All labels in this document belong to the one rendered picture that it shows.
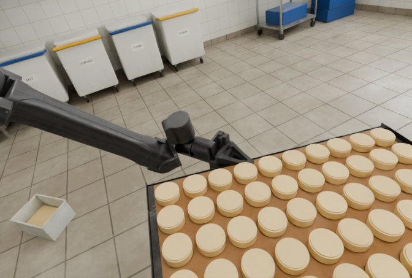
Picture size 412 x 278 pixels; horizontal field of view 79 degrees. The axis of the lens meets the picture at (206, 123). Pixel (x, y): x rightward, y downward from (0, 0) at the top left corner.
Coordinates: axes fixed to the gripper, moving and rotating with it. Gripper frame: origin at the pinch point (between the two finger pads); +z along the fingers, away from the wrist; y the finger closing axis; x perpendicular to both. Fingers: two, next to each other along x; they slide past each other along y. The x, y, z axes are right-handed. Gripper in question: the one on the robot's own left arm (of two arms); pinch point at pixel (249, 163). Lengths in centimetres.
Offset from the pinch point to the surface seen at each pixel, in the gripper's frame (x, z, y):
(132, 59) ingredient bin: -175, -235, 65
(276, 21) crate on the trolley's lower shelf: -374, -108, 67
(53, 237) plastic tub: 20, -132, 101
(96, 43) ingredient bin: -147, -255, 35
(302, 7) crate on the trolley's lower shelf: -407, -77, 54
